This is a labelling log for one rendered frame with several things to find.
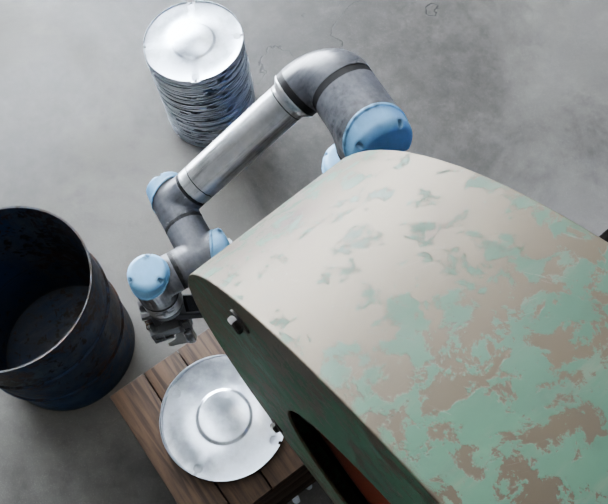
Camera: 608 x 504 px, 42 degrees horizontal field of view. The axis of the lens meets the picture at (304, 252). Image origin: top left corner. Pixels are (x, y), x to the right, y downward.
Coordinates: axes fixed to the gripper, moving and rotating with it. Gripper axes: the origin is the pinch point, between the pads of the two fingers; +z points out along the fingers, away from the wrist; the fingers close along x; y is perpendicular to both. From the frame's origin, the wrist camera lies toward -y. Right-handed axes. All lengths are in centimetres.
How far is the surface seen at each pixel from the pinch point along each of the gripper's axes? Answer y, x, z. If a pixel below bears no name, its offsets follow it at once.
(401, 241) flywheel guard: -24, 41, -113
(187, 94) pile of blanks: -15, -79, 25
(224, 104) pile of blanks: -24, -78, 33
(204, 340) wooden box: -0.3, -3.8, 19.2
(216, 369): -1.3, 4.6, 17.3
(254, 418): -6.4, 18.5, 17.3
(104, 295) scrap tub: 20.3, -23.3, 19.1
